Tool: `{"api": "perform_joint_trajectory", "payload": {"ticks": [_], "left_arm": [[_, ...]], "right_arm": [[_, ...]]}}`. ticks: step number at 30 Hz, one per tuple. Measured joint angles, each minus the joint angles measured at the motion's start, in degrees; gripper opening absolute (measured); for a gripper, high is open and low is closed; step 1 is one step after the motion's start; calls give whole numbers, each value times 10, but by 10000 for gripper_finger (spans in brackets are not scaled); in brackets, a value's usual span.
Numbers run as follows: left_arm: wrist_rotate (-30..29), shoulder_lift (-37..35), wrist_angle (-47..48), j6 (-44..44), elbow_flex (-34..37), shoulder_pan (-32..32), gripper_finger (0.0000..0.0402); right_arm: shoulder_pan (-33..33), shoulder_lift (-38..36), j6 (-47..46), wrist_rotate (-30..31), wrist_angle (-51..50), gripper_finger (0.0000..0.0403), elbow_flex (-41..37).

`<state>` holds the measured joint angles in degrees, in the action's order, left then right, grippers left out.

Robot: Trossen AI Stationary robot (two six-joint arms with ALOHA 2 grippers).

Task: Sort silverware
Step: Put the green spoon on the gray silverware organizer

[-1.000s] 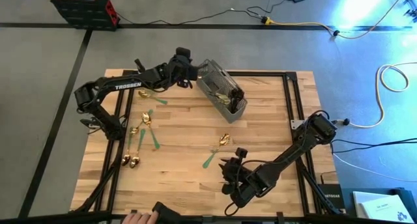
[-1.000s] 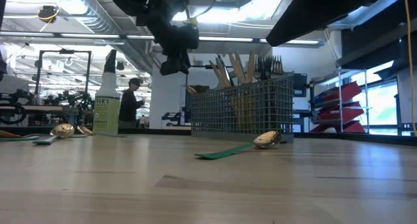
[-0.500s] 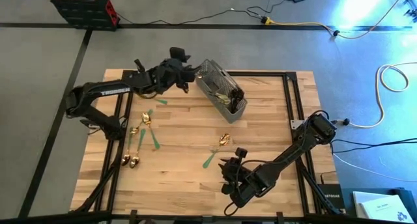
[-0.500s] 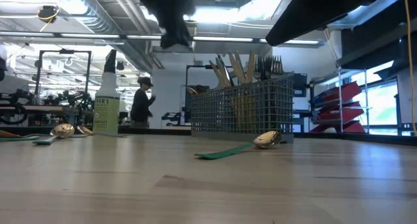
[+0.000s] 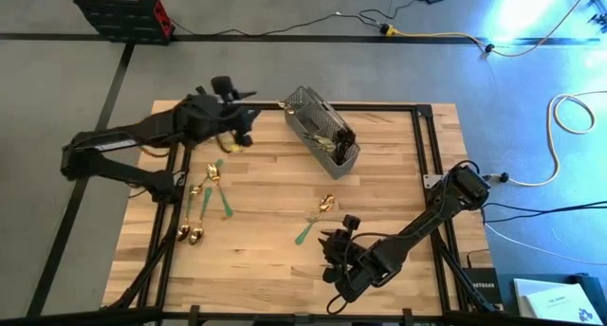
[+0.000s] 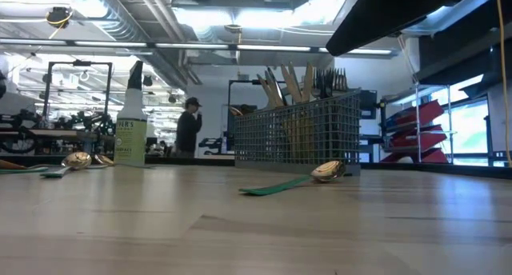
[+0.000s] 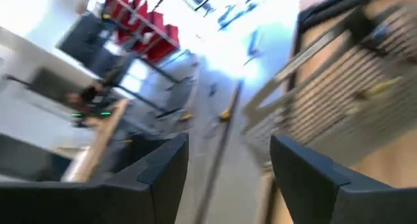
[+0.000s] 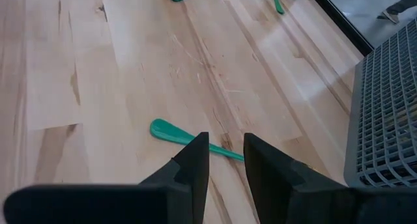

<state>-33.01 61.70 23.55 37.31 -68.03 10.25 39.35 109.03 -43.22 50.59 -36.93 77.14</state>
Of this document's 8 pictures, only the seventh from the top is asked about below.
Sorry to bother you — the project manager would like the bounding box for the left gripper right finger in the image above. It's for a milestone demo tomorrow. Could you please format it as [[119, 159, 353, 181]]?
[[270, 134, 417, 224]]

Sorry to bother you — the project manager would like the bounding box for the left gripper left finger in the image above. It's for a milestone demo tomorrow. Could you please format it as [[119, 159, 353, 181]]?
[[0, 132, 190, 224]]

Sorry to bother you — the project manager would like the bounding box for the grey plastic cutlery basket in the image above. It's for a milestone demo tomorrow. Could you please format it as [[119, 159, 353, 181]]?
[[242, 2, 417, 166]]

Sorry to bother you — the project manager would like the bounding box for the metal shelf rack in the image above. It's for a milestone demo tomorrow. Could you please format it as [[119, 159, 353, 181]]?
[[99, 0, 180, 49]]

